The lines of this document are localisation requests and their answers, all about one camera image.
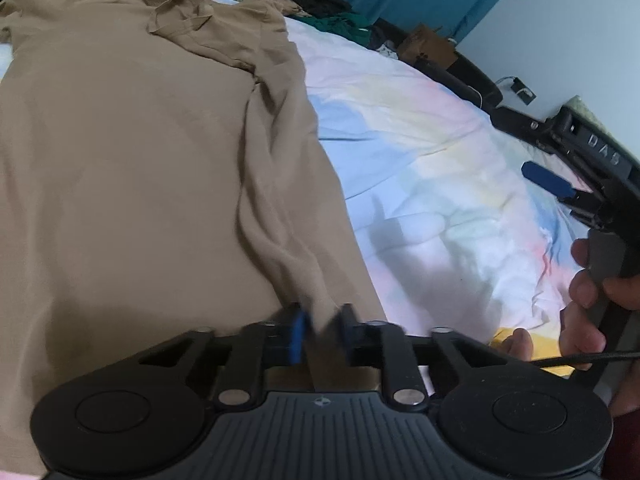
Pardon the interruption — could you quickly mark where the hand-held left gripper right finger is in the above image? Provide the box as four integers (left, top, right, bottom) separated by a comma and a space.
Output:
336, 304, 501, 406

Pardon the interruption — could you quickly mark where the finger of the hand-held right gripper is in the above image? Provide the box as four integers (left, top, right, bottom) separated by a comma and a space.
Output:
492, 106, 570, 153
521, 161, 601, 221

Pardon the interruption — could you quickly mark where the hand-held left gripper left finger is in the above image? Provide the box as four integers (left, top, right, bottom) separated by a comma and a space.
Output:
135, 305, 307, 407

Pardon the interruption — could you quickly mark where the tan printed t-shirt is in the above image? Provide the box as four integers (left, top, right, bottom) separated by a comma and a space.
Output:
0, 0, 388, 476

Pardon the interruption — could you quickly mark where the person's right hand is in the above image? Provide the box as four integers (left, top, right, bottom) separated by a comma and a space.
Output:
559, 237, 607, 372

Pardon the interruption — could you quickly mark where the black sofa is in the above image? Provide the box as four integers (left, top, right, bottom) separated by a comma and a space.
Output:
372, 17, 503, 111

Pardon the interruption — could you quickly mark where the pastel tie-dye bed cover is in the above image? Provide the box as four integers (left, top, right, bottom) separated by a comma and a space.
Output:
0, 0, 640, 480

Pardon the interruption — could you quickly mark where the brown paper bag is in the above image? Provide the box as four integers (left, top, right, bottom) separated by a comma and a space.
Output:
397, 25, 458, 68

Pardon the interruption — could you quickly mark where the green garment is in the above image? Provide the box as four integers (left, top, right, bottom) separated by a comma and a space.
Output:
300, 12, 373, 47

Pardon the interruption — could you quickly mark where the beige patterned garment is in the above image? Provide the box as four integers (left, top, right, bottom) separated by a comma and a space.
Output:
270, 0, 307, 17

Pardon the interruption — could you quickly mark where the black cable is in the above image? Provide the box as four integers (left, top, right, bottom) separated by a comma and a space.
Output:
530, 351, 640, 364

